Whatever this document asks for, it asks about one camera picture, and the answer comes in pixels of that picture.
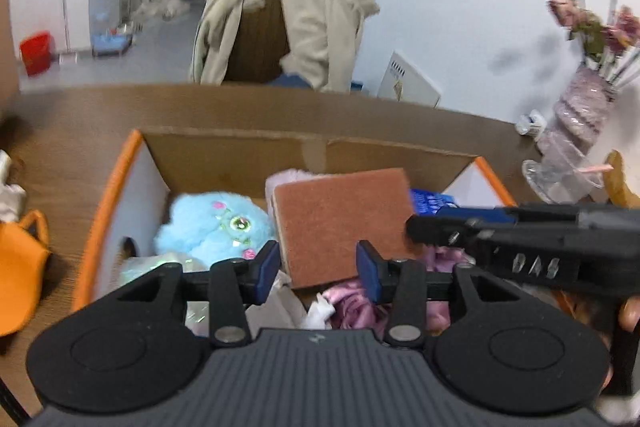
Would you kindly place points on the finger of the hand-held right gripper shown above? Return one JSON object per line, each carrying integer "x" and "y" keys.
{"x": 445, "y": 234}
{"x": 480, "y": 213}

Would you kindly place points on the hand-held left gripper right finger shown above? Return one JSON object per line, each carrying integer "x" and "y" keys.
{"x": 370, "y": 274}

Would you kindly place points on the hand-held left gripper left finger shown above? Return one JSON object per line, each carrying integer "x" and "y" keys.
{"x": 267, "y": 269}

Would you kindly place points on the purple cloth bundle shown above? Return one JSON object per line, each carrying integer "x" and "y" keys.
{"x": 445, "y": 259}
{"x": 355, "y": 307}

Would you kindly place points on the blue tissue pack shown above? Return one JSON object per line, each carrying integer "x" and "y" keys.
{"x": 430, "y": 202}

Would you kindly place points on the brown sponge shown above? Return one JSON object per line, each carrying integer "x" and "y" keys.
{"x": 345, "y": 222}

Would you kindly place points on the lavender fluffy plush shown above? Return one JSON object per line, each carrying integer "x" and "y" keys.
{"x": 287, "y": 179}

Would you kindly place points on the iridescent white pouch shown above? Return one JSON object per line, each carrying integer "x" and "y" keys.
{"x": 155, "y": 269}

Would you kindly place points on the orange cardboard box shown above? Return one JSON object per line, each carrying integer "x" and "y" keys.
{"x": 225, "y": 157}

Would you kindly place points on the person's right hand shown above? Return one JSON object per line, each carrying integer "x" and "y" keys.
{"x": 631, "y": 314}

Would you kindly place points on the blue plush toy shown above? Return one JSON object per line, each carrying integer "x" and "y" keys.
{"x": 210, "y": 222}

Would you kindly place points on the tan wooden item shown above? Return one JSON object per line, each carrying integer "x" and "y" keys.
{"x": 620, "y": 182}

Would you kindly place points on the small white bottle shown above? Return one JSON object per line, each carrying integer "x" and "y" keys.
{"x": 530, "y": 123}

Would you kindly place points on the glass vase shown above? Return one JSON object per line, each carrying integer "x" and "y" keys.
{"x": 575, "y": 132}

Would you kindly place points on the white board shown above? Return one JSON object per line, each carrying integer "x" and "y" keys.
{"x": 407, "y": 82}

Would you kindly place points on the blue cloth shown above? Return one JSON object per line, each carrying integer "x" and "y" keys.
{"x": 295, "y": 81}

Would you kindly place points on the brown chair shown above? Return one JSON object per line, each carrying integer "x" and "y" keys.
{"x": 260, "y": 37}

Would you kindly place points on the orange bag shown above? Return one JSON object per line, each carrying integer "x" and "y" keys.
{"x": 20, "y": 287}

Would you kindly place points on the beige coat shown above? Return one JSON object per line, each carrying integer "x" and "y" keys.
{"x": 315, "y": 17}

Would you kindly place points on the white cloth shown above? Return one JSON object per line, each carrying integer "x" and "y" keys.
{"x": 9, "y": 197}

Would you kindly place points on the blue floor tray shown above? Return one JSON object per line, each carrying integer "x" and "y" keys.
{"x": 110, "y": 44}

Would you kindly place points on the white plastic bags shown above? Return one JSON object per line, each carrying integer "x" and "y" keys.
{"x": 162, "y": 4}

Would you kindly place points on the red bucket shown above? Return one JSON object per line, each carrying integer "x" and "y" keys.
{"x": 36, "y": 54}

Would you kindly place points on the white mop pole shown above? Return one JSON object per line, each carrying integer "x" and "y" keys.
{"x": 66, "y": 17}

